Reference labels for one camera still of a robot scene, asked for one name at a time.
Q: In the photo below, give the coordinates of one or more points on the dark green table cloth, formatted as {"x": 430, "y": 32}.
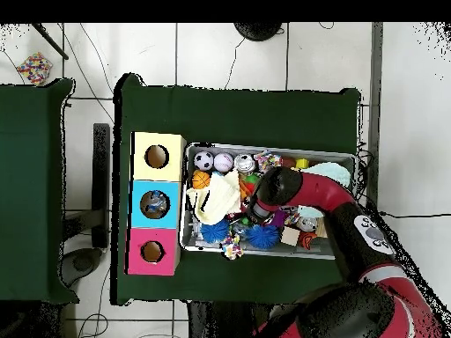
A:
{"x": 239, "y": 113}

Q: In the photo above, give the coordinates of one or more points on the small orange basketball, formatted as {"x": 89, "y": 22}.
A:
{"x": 201, "y": 179}

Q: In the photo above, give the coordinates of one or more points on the colourful patterned cloth pouch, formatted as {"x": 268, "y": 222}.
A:
{"x": 268, "y": 160}

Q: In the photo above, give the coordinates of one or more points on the colourful spotted plush toy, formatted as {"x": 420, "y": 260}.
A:
{"x": 232, "y": 248}

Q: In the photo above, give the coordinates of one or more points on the blue spiky ball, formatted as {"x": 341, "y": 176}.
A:
{"x": 263, "y": 236}
{"x": 215, "y": 231}

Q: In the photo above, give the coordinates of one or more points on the green covered side table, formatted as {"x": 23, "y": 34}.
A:
{"x": 28, "y": 176}

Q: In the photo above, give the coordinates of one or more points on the wooden box with three holes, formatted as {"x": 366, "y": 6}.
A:
{"x": 137, "y": 211}

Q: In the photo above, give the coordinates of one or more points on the shallow clear mesh bin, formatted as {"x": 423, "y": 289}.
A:
{"x": 184, "y": 239}

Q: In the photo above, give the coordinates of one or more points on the small baseball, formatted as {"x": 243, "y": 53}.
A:
{"x": 223, "y": 162}

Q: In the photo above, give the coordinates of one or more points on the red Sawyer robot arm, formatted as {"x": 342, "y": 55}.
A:
{"x": 331, "y": 204}

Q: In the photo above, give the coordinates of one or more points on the cream waffle cloth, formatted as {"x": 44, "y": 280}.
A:
{"x": 218, "y": 198}

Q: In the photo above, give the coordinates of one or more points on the small soccer ball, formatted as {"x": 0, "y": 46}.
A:
{"x": 204, "y": 160}

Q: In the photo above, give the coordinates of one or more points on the clear plastic packet blue label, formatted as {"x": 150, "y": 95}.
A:
{"x": 151, "y": 208}

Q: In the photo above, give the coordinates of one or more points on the black round stand base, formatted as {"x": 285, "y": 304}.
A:
{"x": 258, "y": 29}

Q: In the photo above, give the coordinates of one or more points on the mint green cloth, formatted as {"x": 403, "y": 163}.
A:
{"x": 330, "y": 172}

